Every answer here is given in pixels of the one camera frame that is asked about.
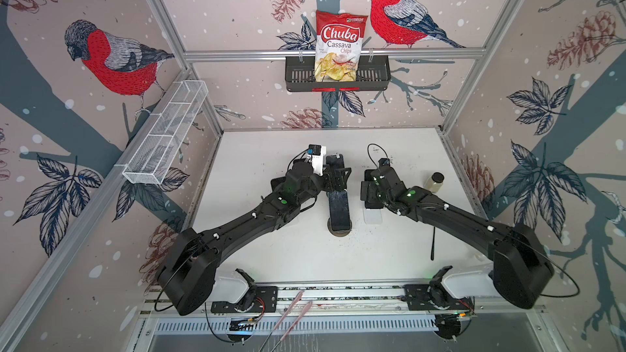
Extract white right phone stand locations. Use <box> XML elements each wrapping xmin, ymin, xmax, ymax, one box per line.
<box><xmin>363</xmin><ymin>209</ymin><xmax>383</xmax><ymax>225</ymax></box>

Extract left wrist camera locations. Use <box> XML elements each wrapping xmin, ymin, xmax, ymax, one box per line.
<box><xmin>306</xmin><ymin>144</ymin><xmax>326</xmax><ymax>176</ymax></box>

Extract round wooden phone stand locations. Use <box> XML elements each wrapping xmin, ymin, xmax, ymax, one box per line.
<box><xmin>327</xmin><ymin>219</ymin><xmax>352</xmax><ymax>237</ymax></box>

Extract red cassava chips bag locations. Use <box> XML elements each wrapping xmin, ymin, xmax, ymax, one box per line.
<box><xmin>314</xmin><ymin>11</ymin><xmax>368</xmax><ymax>82</ymax></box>

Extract white wire mesh basket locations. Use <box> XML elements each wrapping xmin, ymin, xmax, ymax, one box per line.
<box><xmin>122</xmin><ymin>80</ymin><xmax>208</xmax><ymax>185</ymax></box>

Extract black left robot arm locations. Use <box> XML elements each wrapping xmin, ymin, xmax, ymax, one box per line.
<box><xmin>156</xmin><ymin>154</ymin><xmax>351</xmax><ymax>315</ymax></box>

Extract pink tongs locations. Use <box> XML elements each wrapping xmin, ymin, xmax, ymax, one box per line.
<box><xmin>258</xmin><ymin>290</ymin><xmax>314</xmax><ymax>352</ymax></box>

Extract black phone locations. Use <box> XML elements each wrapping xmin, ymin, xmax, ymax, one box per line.
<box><xmin>325</xmin><ymin>154</ymin><xmax>345</xmax><ymax>169</ymax></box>
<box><xmin>360</xmin><ymin>175</ymin><xmax>386</xmax><ymax>210</ymax></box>

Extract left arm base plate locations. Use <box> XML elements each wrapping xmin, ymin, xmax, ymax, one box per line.
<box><xmin>210</xmin><ymin>286</ymin><xmax>278</xmax><ymax>315</ymax></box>

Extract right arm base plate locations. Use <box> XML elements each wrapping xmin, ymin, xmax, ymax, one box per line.
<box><xmin>404</xmin><ymin>285</ymin><xmax>474</xmax><ymax>311</ymax></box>

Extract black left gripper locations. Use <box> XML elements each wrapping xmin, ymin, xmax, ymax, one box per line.
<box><xmin>297</xmin><ymin>163</ymin><xmax>351</xmax><ymax>207</ymax></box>

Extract small glass jar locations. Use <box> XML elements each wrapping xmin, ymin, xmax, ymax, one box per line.
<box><xmin>424</xmin><ymin>172</ymin><xmax>445</xmax><ymax>193</ymax></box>

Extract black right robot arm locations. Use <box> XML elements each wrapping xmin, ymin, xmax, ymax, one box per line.
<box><xmin>360</xmin><ymin>165</ymin><xmax>554</xmax><ymax>309</ymax></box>

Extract green phone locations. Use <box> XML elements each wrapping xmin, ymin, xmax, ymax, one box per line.
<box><xmin>328</xmin><ymin>191</ymin><xmax>352</xmax><ymax>229</ymax></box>

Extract black wall basket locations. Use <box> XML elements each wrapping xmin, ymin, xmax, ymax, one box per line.
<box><xmin>285</xmin><ymin>54</ymin><xmax>391</xmax><ymax>92</ymax></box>

